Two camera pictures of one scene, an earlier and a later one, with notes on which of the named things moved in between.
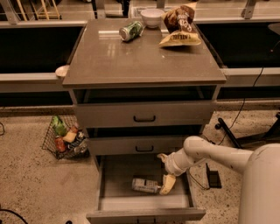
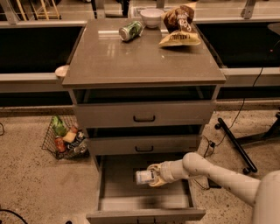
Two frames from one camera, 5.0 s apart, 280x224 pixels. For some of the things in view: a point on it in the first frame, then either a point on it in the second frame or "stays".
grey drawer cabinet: x=137 y=100 stays
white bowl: x=151 y=17 stays
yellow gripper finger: x=164 y=157 -> x=155 y=166
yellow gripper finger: x=168 y=182 -> x=158 y=183
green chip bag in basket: x=59 y=126 stays
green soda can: x=131 y=31 stays
